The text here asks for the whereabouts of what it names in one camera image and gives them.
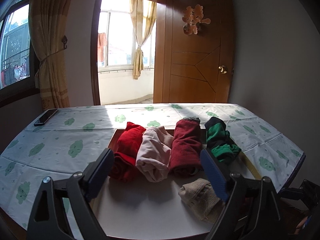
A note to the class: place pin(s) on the yellow balcony curtain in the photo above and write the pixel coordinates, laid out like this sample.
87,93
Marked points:
142,27

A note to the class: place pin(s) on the dark red underwear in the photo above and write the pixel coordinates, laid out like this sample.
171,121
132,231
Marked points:
186,148

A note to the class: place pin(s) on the beige knit underwear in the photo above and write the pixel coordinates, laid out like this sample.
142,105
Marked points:
201,198

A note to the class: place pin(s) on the pink underwear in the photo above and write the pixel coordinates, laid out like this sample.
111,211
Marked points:
154,154

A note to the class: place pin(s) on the wooden door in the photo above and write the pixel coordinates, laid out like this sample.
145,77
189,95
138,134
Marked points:
186,66

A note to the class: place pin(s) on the green navy underwear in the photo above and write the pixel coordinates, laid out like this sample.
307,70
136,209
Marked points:
219,142

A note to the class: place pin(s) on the dark-framed window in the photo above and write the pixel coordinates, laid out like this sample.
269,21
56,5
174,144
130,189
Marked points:
18,60

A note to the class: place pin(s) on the brass door knob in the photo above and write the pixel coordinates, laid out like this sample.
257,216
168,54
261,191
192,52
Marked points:
223,69

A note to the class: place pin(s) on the white green-cloud tablecloth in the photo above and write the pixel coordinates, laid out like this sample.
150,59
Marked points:
75,137

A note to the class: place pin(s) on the gold double-happiness door ornament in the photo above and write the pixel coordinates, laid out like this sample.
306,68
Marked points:
193,18

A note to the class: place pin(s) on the bright red underwear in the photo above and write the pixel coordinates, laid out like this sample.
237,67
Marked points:
124,166

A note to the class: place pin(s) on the curtain tieback wall hook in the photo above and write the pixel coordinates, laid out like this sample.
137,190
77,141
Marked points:
64,41

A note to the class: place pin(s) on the beige window curtain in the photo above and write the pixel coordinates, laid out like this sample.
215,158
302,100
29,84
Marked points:
47,24

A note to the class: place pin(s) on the shallow beige cardboard box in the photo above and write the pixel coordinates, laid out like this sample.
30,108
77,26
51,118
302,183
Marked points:
145,210

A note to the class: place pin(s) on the black remote control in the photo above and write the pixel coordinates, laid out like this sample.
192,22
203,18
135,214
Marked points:
42,120

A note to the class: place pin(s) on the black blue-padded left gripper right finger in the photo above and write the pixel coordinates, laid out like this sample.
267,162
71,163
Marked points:
250,210

